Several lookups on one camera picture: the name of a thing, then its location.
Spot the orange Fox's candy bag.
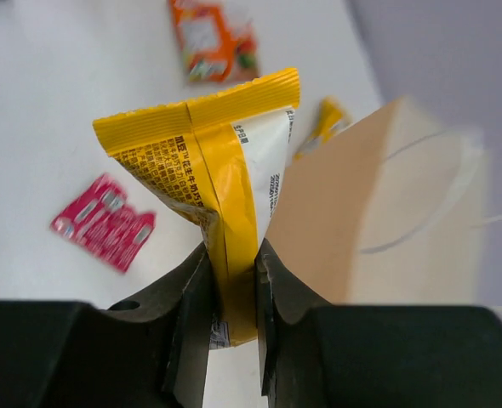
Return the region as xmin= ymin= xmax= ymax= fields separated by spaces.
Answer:
xmin=168 ymin=1 xmax=260 ymax=83

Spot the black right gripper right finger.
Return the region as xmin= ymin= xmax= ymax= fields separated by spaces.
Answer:
xmin=254 ymin=242 xmax=502 ymax=407

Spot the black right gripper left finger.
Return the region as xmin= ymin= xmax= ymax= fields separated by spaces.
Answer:
xmin=0 ymin=245 xmax=211 ymax=407

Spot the pink red snack packet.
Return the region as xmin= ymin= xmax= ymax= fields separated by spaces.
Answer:
xmin=50 ymin=173 xmax=156 ymax=273

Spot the yellow snack bar wrapper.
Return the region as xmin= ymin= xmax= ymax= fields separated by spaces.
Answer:
xmin=293 ymin=97 xmax=353 ymax=160

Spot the yellow chocolate snack packet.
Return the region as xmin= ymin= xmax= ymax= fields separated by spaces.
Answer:
xmin=93 ymin=68 xmax=300 ymax=349

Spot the brown paper bag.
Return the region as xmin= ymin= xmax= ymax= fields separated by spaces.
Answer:
xmin=266 ymin=98 xmax=488 ymax=304

